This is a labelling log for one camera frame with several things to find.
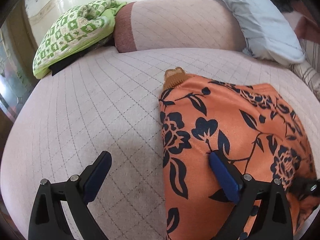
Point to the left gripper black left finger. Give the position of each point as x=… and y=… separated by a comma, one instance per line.
x=48, y=220

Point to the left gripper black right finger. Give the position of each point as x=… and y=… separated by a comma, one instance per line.
x=273, y=219

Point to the orange black floral blouse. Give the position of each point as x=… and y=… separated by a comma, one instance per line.
x=252, y=126

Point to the glass window door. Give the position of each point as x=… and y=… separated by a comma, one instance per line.
x=15, y=86

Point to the light blue grey pillow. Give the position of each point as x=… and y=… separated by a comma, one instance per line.
x=268, y=35

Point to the green white patterned pillow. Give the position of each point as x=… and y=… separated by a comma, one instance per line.
x=76, y=30

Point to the pink quilted bolster cushion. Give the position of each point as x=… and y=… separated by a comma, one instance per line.
x=157, y=24

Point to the dark wooden door frame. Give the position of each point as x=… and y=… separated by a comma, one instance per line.
x=21, y=43

